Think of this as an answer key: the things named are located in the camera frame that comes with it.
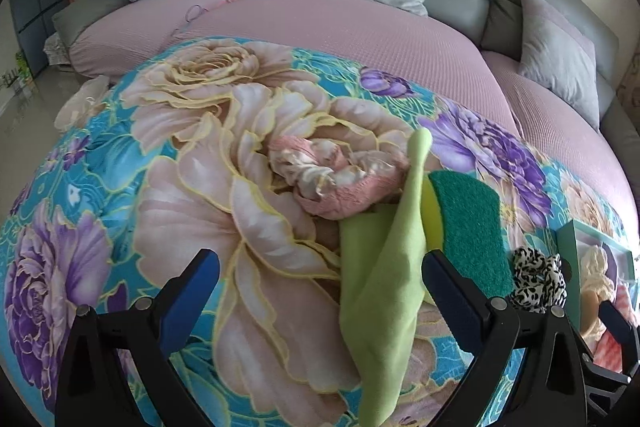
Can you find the purple cord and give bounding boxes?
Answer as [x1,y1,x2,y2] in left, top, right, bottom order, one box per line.
[172,0,236,38]

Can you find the folded newspaper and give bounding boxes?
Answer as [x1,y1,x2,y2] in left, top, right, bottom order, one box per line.
[44,34,71,70]

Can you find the teal box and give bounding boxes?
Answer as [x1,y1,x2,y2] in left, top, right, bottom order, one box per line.
[556,221,640,375]

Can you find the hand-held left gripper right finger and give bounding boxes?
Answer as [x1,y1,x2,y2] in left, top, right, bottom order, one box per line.
[421,249,591,427]

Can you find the bottles on floor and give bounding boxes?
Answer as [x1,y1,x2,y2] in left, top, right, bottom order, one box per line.
[0,49,36,92]

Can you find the grey and pink cushion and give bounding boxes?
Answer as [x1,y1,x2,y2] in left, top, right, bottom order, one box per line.
[517,0,601,130]

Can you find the pink lace cloth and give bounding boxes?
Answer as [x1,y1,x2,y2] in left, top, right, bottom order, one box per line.
[269,134,411,220]

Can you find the floral blanket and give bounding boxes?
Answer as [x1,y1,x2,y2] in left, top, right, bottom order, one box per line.
[0,36,631,427]

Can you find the blue cabinet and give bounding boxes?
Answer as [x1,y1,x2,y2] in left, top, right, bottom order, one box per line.
[10,0,68,78]

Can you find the light green cloth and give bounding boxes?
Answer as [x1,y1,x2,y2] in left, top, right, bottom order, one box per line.
[339,127,433,427]

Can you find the pink sofa seat cover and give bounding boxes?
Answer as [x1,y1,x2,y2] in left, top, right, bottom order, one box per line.
[67,0,266,80]
[175,0,521,138]
[482,52,640,218]

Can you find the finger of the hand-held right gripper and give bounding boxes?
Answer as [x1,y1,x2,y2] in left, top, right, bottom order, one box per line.
[575,332,632,403]
[598,301,640,375]

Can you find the green and yellow sponge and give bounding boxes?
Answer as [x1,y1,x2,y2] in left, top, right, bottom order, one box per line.
[422,171,515,305]

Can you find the leopard print scrunchie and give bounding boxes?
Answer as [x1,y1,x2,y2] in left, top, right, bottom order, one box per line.
[510,247,568,315]

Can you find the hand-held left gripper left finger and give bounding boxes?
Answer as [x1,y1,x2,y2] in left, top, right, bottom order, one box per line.
[52,248,221,427]

